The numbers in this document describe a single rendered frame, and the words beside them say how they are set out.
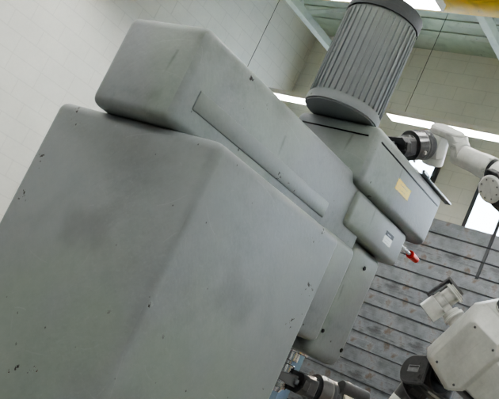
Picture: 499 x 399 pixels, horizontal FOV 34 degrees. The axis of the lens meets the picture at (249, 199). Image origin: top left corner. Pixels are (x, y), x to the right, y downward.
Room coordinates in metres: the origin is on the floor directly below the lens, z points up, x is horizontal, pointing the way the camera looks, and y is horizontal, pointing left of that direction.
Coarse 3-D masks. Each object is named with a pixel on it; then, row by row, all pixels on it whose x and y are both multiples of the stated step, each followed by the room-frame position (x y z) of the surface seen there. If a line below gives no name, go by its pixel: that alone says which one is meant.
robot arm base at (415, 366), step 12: (408, 360) 2.48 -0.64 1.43; (420, 360) 2.44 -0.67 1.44; (408, 372) 2.46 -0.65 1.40; (420, 372) 2.41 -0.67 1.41; (432, 372) 2.40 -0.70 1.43; (408, 384) 2.45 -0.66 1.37; (420, 384) 2.40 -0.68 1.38; (432, 384) 2.40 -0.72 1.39; (432, 396) 2.44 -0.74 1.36; (444, 396) 2.43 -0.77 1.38
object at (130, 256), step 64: (64, 128) 1.64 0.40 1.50; (128, 128) 1.53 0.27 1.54; (64, 192) 1.58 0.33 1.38; (128, 192) 1.48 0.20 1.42; (192, 192) 1.40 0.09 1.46; (256, 192) 1.50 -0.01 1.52; (0, 256) 1.63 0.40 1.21; (64, 256) 1.53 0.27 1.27; (128, 256) 1.44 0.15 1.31; (192, 256) 1.44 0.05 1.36; (256, 256) 1.57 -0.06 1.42; (320, 256) 1.73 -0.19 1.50; (0, 320) 1.58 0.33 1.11; (64, 320) 1.48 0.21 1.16; (128, 320) 1.40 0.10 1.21; (192, 320) 1.50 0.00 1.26; (256, 320) 1.64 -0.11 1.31; (0, 384) 1.53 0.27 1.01; (64, 384) 1.44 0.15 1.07; (128, 384) 1.43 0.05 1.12; (192, 384) 1.56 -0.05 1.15; (256, 384) 1.71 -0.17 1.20
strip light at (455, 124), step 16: (336, 0) 6.62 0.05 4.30; (416, 0) 5.99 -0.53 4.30; (432, 0) 5.88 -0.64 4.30; (256, 48) 10.20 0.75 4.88; (432, 48) 8.67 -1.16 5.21; (288, 96) 9.64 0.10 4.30; (304, 96) 9.48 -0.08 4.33; (400, 112) 8.59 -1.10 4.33; (464, 128) 8.11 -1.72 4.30; (480, 128) 8.00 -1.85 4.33
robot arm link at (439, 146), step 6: (426, 132) 2.26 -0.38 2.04; (432, 138) 2.26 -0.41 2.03; (438, 138) 2.28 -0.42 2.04; (432, 144) 2.25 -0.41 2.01; (438, 144) 2.28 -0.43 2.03; (444, 144) 2.29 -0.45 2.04; (432, 150) 2.26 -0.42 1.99; (438, 150) 2.29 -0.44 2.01; (444, 150) 2.31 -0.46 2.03; (432, 156) 2.31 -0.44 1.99; (438, 156) 2.31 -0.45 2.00; (444, 156) 2.32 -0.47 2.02; (426, 162) 2.34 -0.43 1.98; (432, 162) 2.32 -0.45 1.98; (438, 162) 2.32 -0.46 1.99
